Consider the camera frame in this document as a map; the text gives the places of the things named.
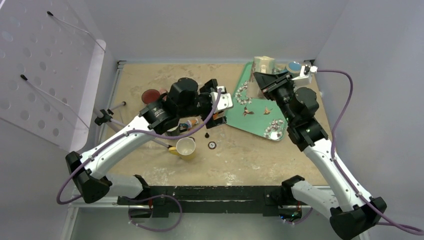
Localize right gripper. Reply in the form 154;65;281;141
253;71;297;125

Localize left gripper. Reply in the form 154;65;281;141
178;79;226;128

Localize beige dragon print mug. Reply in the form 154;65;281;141
246;56;275;99

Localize pink halloween mug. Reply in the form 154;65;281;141
141;88;168;105

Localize yellow mug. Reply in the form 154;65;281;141
168;137;197;161

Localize orange mug black handle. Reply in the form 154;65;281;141
212;111;225;120

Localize dark teal mug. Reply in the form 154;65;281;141
165;123;188;137

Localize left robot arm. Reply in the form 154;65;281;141
65;77;234;205

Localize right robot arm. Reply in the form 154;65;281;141
253;72;387;240

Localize blue mug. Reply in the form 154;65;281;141
285;61;302;75

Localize green floral tray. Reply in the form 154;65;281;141
225;62;288;141

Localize ice cream cone toy figure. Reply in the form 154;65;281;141
186;118;199;130

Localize white perforated panel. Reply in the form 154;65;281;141
0;0;106;152

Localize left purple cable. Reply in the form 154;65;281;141
56;87;223;232

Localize purple cable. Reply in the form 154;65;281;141
56;87;223;232
283;68;424;237

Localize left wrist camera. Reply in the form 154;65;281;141
210;86;234;113

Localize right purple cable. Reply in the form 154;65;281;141
283;68;424;237

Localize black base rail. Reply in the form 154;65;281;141
117;185;308;221

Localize aluminium frame rail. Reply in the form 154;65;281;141
67;185;332;209

